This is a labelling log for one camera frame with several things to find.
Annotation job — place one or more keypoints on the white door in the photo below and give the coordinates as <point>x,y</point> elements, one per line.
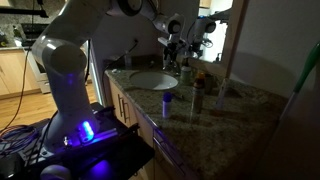
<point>95,76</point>

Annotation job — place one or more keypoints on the green soap pump bottle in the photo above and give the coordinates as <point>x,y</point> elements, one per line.
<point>186,74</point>

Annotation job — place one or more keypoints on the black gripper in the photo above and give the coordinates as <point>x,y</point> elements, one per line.
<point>176,46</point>

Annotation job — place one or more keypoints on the wood framed mirror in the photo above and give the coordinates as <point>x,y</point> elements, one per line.
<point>238,36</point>

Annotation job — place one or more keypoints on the clear plastic water bottle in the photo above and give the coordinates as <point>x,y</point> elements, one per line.
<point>128,60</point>

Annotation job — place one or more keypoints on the black robot cart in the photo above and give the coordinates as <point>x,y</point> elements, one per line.
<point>110,156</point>

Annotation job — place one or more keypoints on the white kitchen stove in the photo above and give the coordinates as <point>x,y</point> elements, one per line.
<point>38,71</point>

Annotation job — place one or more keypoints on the wooden vanity cabinet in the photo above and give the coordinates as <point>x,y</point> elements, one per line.
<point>146,126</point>

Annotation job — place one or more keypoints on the white oval sink basin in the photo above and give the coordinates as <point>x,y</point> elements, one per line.
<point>153,81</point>

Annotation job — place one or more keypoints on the chrome faucet body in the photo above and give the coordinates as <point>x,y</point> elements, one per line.
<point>174,70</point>

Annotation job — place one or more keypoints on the wooden kitchen cabinet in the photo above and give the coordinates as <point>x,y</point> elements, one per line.
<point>11,71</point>

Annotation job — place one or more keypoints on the chrome tap lever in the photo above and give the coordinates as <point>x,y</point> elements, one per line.
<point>173,64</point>

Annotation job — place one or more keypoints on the spray can with orange cap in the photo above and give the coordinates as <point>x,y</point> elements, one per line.
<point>198,95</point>

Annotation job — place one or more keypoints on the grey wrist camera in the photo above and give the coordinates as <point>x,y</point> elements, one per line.
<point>164,41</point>

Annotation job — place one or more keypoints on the white tube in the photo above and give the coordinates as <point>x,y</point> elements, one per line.
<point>222,95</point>

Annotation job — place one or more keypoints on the white contact lens case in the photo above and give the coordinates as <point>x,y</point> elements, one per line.
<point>115,70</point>

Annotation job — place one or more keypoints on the black wall plug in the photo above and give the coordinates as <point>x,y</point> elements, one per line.
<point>135,41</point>

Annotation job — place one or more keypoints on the white bottle with blue cap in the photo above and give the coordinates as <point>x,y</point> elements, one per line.
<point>167,106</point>

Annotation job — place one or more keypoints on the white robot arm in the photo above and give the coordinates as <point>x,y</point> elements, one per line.
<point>66,66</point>

